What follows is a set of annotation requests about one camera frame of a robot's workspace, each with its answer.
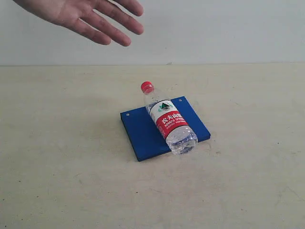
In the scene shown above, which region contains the person's open bare hand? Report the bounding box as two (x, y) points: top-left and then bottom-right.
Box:
(16, 0), (144, 47)

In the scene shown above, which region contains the blue binder folder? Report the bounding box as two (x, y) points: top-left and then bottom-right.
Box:
(120, 96), (211, 161)

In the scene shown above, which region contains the clear water bottle red label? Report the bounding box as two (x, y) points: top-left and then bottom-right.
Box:
(141, 81), (198, 155)

